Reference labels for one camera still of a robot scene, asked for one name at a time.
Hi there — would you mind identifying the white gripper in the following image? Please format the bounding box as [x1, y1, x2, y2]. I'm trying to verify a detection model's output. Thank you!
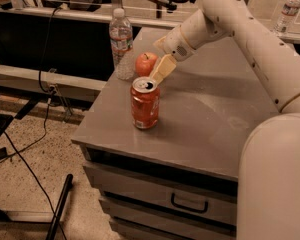
[150, 26, 193, 84]

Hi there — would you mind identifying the red apple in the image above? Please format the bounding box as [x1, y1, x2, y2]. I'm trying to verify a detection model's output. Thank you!
[135, 52, 158, 76]

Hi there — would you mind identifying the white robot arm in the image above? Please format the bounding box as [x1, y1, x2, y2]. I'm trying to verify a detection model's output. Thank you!
[151, 0, 300, 240]

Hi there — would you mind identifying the clear water bottle on table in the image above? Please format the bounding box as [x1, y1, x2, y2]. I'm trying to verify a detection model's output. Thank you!
[109, 8, 134, 80]

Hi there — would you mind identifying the clear water bottle far right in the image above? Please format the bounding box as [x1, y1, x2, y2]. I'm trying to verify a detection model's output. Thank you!
[274, 0, 300, 33]

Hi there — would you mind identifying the orange soda can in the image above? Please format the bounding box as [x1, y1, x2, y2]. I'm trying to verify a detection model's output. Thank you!
[130, 77, 160, 130]

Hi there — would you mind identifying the grey drawer cabinet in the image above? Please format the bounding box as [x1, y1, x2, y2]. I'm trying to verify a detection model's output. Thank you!
[70, 27, 281, 240]

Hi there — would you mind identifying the black cable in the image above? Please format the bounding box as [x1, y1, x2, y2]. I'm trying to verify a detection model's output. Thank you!
[0, 7, 69, 240]

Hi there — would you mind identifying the black drawer handle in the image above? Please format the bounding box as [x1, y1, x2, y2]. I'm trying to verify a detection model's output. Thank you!
[170, 192, 209, 214]

